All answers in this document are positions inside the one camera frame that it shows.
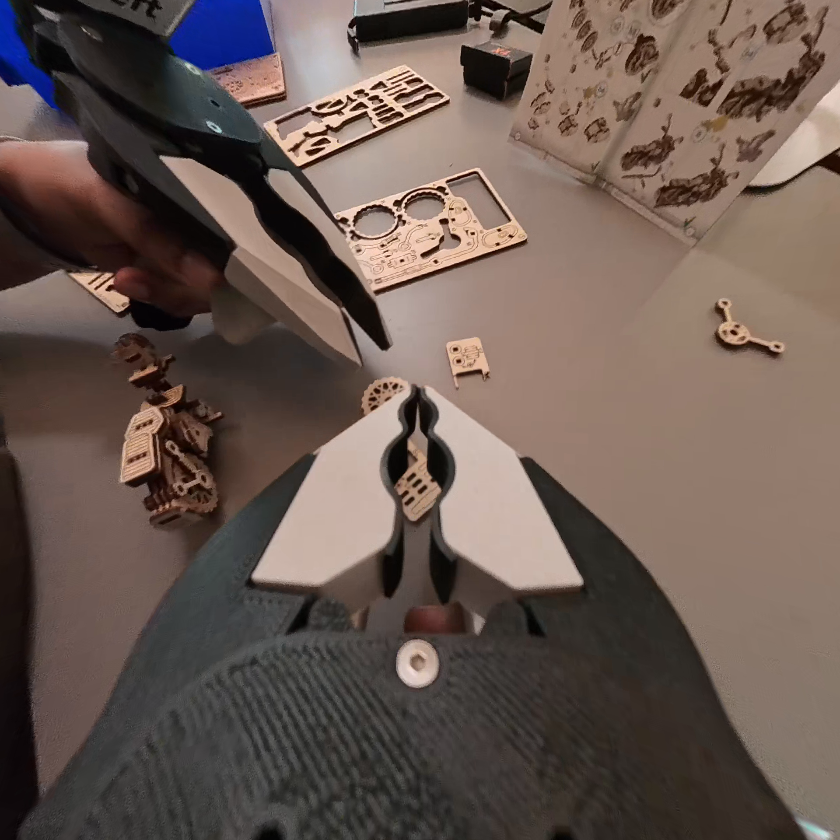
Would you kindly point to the wooden model vehicle assembly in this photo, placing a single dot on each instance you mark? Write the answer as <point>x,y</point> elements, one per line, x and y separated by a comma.
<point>164,446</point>

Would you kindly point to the wooden sheet round holes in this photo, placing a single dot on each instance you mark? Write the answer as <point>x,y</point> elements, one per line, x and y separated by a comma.
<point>459,223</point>

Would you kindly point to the square wooden card piece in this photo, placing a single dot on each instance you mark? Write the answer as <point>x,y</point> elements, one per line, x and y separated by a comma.
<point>467,354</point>

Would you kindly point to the person's left hand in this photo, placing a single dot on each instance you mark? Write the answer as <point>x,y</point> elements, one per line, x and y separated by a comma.
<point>79,216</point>

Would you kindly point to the blue box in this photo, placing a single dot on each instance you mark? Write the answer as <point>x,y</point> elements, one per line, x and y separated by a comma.
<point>223,26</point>

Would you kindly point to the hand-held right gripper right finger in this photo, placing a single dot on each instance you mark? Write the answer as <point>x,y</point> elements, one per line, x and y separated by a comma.
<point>512,525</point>

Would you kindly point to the white curved object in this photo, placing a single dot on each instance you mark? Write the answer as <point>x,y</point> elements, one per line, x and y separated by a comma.
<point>794,151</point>

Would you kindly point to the black power adapter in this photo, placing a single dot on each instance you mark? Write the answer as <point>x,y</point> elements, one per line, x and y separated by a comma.
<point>407,19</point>

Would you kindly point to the small wooden gear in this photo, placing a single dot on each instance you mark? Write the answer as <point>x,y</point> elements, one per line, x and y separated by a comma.
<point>380,394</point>

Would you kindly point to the small black box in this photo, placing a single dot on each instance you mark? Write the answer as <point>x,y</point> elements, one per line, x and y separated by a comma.
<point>495,65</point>

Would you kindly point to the wooden sheet slot cutouts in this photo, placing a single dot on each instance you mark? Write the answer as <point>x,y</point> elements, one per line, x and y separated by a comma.
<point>308,128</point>

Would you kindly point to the small pale wooden sheet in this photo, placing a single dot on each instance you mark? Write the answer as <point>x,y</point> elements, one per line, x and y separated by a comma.
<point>98,289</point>

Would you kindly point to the slotted wooden grid piece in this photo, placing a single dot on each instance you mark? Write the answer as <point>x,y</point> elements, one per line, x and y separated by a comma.
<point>417,492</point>

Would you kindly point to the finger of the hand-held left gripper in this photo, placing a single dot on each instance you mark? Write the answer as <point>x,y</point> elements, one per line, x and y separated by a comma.
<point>262,262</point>
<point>308,193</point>

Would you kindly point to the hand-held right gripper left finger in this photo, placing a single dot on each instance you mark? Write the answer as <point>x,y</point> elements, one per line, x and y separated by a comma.
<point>321,525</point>

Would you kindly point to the dark brown wooden sheet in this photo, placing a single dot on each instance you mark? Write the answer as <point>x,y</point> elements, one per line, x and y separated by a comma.
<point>256,82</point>

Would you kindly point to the folded instruction sheet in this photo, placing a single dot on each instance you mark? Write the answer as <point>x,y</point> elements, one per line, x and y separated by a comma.
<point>656,98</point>

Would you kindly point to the person's right hand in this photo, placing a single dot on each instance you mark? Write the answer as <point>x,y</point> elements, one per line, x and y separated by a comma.
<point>433,620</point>

